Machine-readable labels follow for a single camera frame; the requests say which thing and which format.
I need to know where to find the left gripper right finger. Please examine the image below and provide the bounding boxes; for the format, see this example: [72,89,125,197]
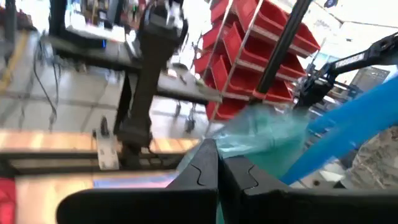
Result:
[219,156,398,224]

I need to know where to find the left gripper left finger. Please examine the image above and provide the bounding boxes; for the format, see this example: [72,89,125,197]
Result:
[55,139,218,224]

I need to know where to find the pink trash bag blue drawstring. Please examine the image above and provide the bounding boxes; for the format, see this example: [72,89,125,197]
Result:
[93,172,180,189]

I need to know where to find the teal plastic trash bag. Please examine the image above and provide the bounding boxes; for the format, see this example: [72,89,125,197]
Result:
[177,71,398,224]

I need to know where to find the metal rack with red bins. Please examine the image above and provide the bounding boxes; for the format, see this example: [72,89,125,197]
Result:
[194,0,321,122]

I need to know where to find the grey work table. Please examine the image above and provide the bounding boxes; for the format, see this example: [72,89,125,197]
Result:
[46,24,222,105]

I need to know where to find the red black padded gloves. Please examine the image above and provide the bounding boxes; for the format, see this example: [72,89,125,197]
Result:
[0,177,16,224]

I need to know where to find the black aluminium table frame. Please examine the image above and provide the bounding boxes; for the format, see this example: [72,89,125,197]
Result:
[0,0,313,177]

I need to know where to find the grey metal bracket plate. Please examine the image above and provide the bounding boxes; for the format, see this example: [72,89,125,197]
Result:
[95,129,121,171]

